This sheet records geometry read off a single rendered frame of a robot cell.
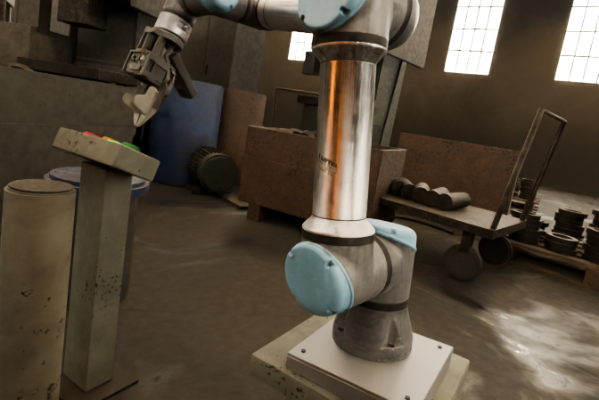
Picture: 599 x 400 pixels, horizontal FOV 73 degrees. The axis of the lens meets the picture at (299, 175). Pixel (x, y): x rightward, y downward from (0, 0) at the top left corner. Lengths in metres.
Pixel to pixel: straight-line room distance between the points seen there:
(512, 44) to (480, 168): 8.56
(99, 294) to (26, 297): 0.19
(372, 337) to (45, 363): 0.65
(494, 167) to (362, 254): 3.22
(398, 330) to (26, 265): 0.69
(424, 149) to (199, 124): 2.00
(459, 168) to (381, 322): 3.13
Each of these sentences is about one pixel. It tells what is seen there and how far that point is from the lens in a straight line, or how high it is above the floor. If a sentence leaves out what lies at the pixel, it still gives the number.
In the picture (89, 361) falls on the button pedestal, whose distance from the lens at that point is 1.17.
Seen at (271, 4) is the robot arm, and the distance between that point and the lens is 0.95.
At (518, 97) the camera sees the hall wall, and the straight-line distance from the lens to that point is 11.90.
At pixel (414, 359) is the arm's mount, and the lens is 0.82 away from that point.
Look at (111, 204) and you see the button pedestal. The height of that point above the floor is 0.47.
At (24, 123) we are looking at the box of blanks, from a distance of 2.39.
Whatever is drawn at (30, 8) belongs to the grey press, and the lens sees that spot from 4.15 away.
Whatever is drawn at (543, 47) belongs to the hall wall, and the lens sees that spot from 12.08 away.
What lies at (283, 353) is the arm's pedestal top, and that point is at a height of 0.30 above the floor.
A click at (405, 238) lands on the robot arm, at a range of 0.73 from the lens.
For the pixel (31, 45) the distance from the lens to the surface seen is 4.05.
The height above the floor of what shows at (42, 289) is 0.33.
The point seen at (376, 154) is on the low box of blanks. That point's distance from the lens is 2.38.
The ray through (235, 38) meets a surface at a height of 1.49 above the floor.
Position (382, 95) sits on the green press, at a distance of 5.63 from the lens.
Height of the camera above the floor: 0.73
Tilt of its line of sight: 8 degrees down
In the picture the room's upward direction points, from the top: 9 degrees clockwise
